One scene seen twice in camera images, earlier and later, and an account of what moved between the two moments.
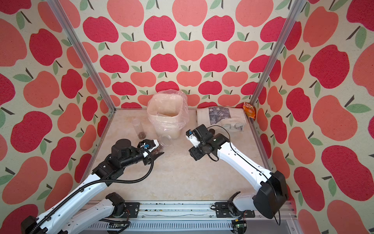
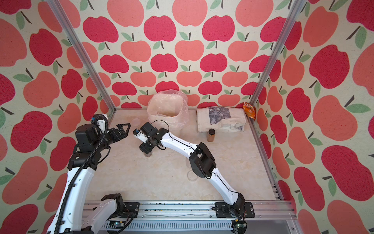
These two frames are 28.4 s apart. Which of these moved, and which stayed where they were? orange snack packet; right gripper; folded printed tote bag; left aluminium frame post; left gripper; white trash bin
Moved: right gripper; left gripper
Stayed: left aluminium frame post; white trash bin; folded printed tote bag; orange snack packet
